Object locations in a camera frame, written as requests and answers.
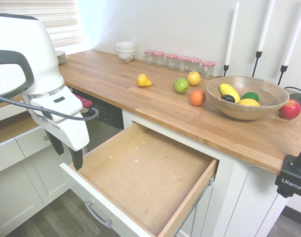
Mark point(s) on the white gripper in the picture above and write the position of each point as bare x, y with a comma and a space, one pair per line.
68, 133

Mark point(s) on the stained white wooden board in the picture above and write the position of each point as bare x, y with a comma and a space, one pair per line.
140, 177

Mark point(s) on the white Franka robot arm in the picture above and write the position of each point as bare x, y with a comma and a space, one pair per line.
29, 49

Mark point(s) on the black dishwasher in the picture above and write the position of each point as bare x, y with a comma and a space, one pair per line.
105, 118

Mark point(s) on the red towel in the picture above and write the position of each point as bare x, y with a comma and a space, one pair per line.
84, 101

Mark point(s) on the white cabinet with drawers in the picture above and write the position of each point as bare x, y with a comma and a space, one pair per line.
16, 197

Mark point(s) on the white plate stack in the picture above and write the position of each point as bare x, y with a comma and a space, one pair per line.
61, 58

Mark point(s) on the yellow pear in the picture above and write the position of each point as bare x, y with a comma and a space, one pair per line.
143, 81

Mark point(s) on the white bowl with gold pattern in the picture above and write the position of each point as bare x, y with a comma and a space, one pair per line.
126, 57

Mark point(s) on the white ceramic bowl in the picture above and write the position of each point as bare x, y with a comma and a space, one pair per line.
126, 45
126, 51

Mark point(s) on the glass jar red checkered lid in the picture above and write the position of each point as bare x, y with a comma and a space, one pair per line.
149, 58
159, 60
182, 64
194, 64
171, 62
208, 71

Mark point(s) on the white window blinds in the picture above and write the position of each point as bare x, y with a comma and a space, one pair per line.
63, 24

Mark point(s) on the green apple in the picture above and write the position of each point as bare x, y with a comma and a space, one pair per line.
181, 85

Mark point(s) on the orange red peach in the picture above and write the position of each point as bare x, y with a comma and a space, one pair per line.
197, 98

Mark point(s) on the yellow apple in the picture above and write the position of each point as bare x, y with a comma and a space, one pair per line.
194, 78

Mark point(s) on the black avocado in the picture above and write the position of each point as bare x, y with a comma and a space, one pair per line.
228, 98

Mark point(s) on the yellow banana in bowl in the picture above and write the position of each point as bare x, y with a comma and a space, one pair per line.
229, 92

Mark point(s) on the black candle holder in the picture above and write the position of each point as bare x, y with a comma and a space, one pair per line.
226, 69
283, 70
257, 58

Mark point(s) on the large wooden bowl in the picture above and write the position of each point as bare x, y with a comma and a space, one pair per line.
244, 112

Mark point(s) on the yellow lemon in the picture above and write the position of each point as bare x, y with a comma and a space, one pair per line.
249, 103

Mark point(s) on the white kitchen cabinet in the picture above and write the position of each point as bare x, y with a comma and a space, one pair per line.
251, 197

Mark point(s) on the green lime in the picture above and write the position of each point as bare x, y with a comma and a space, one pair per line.
250, 96

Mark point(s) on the white taper candle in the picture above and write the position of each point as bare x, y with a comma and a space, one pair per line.
232, 34
294, 34
266, 27

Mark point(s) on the red apple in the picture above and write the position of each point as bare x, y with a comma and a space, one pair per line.
289, 109

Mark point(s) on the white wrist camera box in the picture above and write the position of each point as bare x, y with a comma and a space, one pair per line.
49, 105

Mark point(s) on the black Ulanzi camera clamp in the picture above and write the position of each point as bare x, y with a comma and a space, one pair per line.
292, 181

